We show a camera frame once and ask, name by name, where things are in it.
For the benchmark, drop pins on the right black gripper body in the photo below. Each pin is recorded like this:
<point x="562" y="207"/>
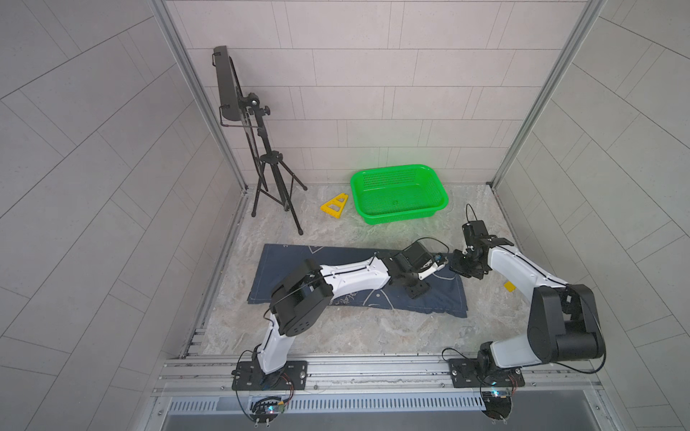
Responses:
<point x="463" y="263"/>

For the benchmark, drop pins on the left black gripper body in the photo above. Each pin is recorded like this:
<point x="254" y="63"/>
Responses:
<point x="412" y="284"/>

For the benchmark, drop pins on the dark blue whale pillowcase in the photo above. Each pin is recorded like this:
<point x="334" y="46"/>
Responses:
<point x="446" y="293"/>

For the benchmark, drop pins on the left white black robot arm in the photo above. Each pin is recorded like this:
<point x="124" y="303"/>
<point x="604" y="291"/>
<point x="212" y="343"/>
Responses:
<point x="299" y="300"/>

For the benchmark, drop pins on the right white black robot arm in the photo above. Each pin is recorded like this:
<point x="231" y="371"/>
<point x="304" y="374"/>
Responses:
<point x="563" y="322"/>

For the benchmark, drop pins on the small yellow flat piece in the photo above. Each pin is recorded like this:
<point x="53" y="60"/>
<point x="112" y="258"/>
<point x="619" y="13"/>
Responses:
<point x="509" y="286"/>

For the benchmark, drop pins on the green plastic basket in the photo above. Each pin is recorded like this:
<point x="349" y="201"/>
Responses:
<point x="397" y="193"/>

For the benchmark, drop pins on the yellow triangular plastic piece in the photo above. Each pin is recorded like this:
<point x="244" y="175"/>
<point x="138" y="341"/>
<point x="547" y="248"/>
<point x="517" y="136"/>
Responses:
<point x="334" y="207"/>

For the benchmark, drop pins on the right green circuit board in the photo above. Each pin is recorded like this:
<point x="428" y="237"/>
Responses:
<point x="497" y="405"/>

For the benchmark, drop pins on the green circuit board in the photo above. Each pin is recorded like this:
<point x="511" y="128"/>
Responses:
<point x="497" y="405"/>
<point x="266" y="410"/>

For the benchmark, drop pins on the black tripod stand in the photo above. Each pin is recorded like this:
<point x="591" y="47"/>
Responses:
<point x="276" y="180"/>

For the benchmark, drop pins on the left green circuit board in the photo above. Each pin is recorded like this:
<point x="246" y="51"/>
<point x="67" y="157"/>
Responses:
<point x="266" y="410"/>

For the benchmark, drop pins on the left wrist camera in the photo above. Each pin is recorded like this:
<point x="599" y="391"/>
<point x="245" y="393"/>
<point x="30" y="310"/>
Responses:
<point x="422" y="262"/>

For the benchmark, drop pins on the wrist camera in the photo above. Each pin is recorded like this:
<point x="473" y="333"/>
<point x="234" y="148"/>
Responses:
<point x="422" y="262"/>
<point x="475" y="233"/>

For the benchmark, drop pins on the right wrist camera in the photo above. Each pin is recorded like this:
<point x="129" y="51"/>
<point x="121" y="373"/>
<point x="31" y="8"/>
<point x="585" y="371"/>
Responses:
<point x="475" y="233"/>

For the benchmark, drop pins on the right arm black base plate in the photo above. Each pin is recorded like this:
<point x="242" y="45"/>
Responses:
<point x="470" y="373"/>

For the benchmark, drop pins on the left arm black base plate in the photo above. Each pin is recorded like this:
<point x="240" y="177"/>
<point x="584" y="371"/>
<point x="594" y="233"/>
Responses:
<point x="250" y="377"/>

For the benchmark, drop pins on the aluminium rail frame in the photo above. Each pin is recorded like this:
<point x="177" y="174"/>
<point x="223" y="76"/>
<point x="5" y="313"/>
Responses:
<point x="372" y="384"/>

